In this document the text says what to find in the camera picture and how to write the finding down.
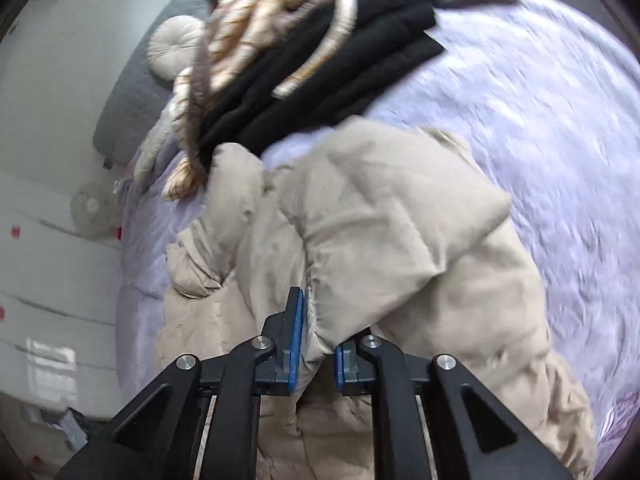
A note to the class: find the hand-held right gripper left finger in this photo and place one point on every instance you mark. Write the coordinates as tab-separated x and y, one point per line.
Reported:
298	332

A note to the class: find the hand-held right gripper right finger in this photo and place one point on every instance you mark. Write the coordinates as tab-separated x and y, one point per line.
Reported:
340	365

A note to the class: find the beige puffer jacket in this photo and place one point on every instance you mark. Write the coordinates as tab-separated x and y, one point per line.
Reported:
380	220

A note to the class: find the white electric fan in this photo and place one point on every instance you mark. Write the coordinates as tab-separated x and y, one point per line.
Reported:
92	210

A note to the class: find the white drawer cabinet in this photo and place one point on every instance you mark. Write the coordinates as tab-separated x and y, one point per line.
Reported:
50	300

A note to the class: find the black knitted garment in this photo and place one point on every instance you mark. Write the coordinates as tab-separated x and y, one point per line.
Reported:
330	75

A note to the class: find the grey quilted headboard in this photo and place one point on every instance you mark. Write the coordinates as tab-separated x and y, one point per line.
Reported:
137	85

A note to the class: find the lavender fleece blanket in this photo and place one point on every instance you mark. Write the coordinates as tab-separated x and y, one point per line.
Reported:
540	140

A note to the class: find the round cream cushion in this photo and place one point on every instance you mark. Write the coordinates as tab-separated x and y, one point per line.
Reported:
172	45

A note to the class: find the beige plaid patterned garment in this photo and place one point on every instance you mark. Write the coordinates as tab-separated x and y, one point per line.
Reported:
260	15

